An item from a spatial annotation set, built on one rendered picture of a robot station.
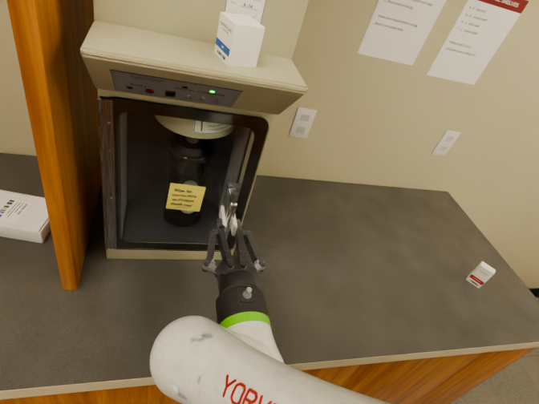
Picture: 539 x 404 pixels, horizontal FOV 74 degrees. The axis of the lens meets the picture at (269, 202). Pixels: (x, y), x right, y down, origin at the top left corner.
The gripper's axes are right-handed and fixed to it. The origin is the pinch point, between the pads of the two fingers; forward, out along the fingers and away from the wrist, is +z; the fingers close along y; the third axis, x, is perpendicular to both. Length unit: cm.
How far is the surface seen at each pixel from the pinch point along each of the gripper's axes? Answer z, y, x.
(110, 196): 3.5, 25.1, -1.7
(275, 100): -3.2, -1.6, -32.0
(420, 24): 48, -57, -41
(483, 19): 48, -77, -46
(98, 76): -2.1, 25.7, -30.6
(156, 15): 4.6, 18.1, -38.9
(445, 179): 48, -107, 15
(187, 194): 3.5, 9.5, -4.0
